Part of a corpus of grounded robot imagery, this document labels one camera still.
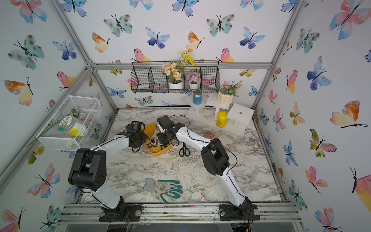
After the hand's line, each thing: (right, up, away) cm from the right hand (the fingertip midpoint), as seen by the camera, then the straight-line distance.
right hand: (161, 136), depth 92 cm
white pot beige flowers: (+9, +34, 0) cm, 36 cm away
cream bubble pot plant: (+39, +25, -6) cm, 47 cm away
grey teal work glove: (+6, -27, -11) cm, 30 cm away
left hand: (-11, 0, +5) cm, 12 cm away
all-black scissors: (+14, -9, +6) cm, 18 cm away
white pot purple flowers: (+20, +35, -3) cm, 41 cm away
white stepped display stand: (+32, +18, +26) cm, 45 cm away
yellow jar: (+40, +11, +10) cm, 43 cm away
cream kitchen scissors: (-4, -1, -3) cm, 5 cm away
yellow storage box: (-5, -10, +2) cm, 11 cm away
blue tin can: (+23, +26, +6) cm, 35 cm away
